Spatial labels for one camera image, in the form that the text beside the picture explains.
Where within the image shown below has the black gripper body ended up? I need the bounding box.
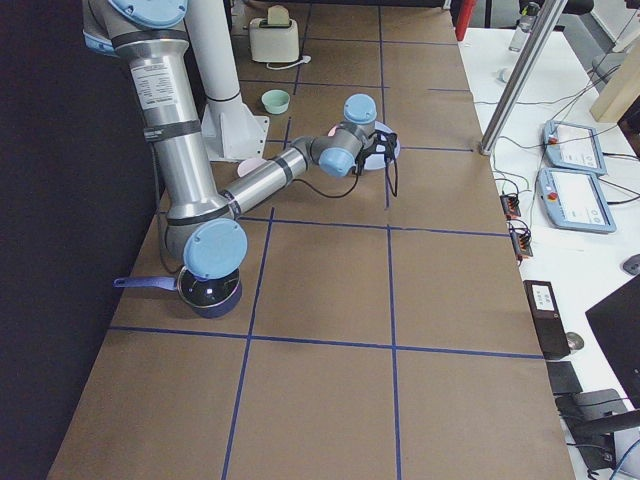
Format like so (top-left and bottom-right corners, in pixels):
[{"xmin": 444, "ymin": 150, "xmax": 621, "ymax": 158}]
[{"xmin": 358, "ymin": 129, "xmax": 398, "ymax": 173}]

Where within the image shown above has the blue plate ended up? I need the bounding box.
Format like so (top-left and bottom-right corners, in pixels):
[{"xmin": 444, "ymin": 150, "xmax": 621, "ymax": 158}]
[{"xmin": 364, "ymin": 121, "xmax": 401, "ymax": 171}]

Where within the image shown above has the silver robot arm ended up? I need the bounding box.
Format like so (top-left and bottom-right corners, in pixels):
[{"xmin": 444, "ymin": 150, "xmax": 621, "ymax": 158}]
[{"xmin": 83, "ymin": 1, "xmax": 399, "ymax": 281}]

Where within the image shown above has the green bowl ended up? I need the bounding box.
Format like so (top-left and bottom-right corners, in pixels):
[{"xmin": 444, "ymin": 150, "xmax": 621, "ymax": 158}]
[{"xmin": 261, "ymin": 89, "xmax": 290, "ymax": 115}]

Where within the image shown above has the pink bowl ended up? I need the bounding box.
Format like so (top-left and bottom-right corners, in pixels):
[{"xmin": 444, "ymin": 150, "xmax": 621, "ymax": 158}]
[{"xmin": 237, "ymin": 157, "xmax": 266, "ymax": 178}]

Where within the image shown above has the cream toaster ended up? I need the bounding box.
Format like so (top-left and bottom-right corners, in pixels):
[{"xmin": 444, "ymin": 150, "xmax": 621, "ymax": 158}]
[{"xmin": 248, "ymin": 18, "xmax": 300, "ymax": 63}]

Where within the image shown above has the bread slice in toaster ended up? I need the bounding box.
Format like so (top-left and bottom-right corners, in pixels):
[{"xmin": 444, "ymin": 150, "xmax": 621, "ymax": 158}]
[{"xmin": 267, "ymin": 5, "xmax": 290, "ymax": 28}]

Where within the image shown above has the orange connector block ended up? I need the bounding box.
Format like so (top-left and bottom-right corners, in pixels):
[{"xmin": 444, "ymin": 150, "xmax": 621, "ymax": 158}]
[{"xmin": 507, "ymin": 219, "xmax": 533, "ymax": 262}]

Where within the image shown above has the far teach pendant tablet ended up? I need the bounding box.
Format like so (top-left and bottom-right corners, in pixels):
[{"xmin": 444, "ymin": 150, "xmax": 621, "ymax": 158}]
[{"xmin": 542, "ymin": 120, "xmax": 607, "ymax": 176}]

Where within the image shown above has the teach pendant tablet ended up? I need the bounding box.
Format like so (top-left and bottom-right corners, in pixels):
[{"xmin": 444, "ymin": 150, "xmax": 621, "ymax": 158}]
[
  {"xmin": 542, "ymin": 120, "xmax": 607, "ymax": 176},
  {"xmin": 537, "ymin": 167, "xmax": 617, "ymax": 234}
]

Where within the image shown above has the clear water bottle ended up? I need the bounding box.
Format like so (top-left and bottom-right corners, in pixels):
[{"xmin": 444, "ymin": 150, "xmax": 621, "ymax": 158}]
[{"xmin": 508, "ymin": 1, "xmax": 541, "ymax": 52}]

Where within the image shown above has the near teach pendant tablet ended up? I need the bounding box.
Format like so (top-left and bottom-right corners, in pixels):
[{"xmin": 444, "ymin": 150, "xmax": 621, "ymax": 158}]
[{"xmin": 537, "ymin": 167, "xmax": 617, "ymax": 234}]

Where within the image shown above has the dark blue saucepan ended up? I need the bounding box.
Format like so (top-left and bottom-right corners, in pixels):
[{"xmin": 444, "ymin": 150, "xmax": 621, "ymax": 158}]
[{"xmin": 113, "ymin": 267, "xmax": 243, "ymax": 319}]

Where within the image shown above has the black box with label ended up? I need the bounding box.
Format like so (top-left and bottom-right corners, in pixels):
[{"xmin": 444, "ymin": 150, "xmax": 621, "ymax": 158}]
[{"xmin": 523, "ymin": 280, "xmax": 570, "ymax": 360}]

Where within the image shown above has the black computer mouse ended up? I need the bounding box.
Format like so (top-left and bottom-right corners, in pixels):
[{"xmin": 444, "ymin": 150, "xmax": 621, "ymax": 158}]
[{"xmin": 621, "ymin": 254, "xmax": 640, "ymax": 276}]

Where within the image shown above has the white toaster power cable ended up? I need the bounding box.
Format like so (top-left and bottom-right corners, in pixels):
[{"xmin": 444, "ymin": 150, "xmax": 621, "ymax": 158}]
[{"xmin": 264, "ymin": 53, "xmax": 314, "ymax": 71}]

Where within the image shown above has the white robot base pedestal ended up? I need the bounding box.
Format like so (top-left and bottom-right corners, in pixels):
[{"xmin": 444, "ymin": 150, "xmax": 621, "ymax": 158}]
[{"xmin": 185, "ymin": 0, "xmax": 269, "ymax": 161}]

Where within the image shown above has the aluminium frame post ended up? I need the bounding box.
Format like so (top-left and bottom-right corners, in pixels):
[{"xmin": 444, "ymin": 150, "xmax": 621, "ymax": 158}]
[{"xmin": 479, "ymin": 0, "xmax": 567, "ymax": 156}]

